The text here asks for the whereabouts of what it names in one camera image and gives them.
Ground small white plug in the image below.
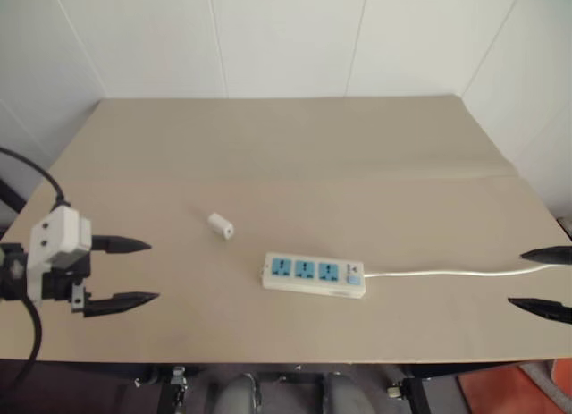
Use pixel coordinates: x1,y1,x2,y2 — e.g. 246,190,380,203
206,212,235,242

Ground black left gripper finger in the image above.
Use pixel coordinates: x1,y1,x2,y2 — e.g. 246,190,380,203
90,234,153,256
82,291,162,319

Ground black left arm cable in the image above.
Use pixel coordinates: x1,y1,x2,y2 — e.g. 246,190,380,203
0,146,72,391

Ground white power cable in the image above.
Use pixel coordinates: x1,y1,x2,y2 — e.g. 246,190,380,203
363,263,550,282

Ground orange object on floor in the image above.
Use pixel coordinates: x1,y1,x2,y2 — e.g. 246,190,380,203
550,357,572,414

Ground black slanted strut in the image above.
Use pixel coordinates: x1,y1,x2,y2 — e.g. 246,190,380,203
0,176,29,230

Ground grey rounded shape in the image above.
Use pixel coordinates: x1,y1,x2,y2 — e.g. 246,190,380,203
213,371,262,414

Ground black table frame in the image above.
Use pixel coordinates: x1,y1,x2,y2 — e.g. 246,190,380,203
0,356,572,414

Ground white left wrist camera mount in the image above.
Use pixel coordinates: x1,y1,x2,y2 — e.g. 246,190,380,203
27,206,93,306

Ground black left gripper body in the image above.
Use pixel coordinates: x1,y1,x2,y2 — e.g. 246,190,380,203
41,251,94,316

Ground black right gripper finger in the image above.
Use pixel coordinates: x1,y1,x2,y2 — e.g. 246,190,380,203
507,297,572,324
518,244,572,268

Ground white power strip blue sockets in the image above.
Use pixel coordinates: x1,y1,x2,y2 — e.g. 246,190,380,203
259,250,368,301

